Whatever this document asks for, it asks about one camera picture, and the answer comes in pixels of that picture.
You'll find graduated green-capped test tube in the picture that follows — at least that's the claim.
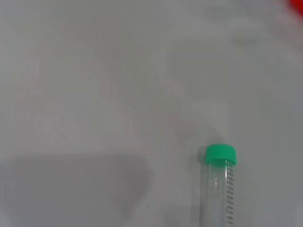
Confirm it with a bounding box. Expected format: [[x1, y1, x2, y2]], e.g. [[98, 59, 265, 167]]
[[197, 143, 238, 227]]

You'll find orange test tube rack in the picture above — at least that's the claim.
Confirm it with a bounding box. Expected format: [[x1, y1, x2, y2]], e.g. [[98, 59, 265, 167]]
[[289, 0, 303, 12]]

